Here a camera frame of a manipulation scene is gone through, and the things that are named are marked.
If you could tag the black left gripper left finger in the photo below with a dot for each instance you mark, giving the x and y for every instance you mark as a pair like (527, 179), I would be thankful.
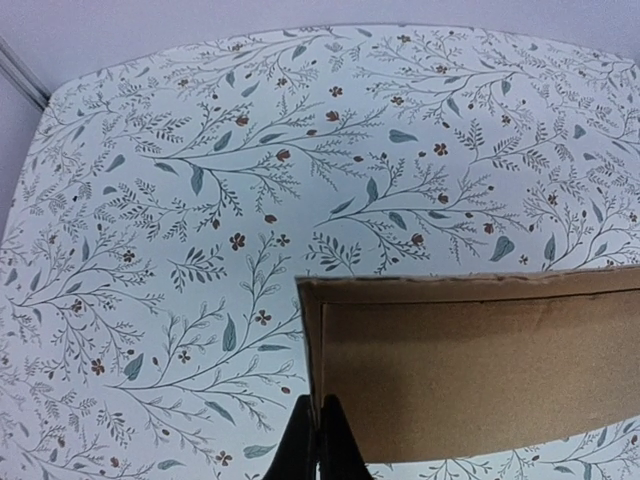
(295, 456)

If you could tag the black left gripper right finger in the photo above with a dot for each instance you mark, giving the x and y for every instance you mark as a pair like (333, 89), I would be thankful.
(340, 457)

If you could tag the brown cardboard box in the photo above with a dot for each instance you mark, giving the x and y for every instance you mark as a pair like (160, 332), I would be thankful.
(428, 368)

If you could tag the white floral table cloth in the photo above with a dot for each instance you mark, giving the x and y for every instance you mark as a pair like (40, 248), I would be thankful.
(150, 324)

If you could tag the left aluminium corner post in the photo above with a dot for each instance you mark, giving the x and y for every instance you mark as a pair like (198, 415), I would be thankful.
(22, 78)

